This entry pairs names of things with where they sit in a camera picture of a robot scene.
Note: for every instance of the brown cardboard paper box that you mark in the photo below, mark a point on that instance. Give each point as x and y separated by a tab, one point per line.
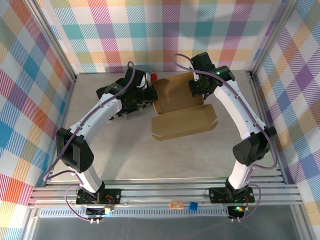
182	120

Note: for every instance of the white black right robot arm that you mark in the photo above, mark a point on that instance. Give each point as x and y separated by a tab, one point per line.
232	105

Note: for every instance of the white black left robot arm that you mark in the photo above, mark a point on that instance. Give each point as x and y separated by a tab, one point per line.
100	112

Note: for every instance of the red microphone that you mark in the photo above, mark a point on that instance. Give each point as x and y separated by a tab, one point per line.
153	77

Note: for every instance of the black hard case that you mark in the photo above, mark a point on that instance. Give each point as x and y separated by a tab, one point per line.
100	93

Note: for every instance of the small orange circuit board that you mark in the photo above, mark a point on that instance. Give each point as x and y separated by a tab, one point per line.
176	205

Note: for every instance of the small blue block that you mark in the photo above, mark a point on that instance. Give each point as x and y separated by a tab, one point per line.
193	205

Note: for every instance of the small black controller board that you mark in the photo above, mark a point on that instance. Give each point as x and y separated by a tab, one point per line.
237	211
98	211

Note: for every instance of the aluminium side rail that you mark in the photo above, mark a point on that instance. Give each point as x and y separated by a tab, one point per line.
255	87
65	112

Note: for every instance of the aluminium corner post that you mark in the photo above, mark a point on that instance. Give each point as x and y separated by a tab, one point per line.
270	37
52	37

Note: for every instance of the aluminium frame rail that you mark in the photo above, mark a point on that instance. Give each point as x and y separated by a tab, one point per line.
162	192

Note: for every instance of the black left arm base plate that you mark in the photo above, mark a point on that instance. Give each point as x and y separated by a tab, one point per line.
113	197

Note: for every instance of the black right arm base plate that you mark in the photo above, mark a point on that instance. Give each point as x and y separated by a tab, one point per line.
217	195

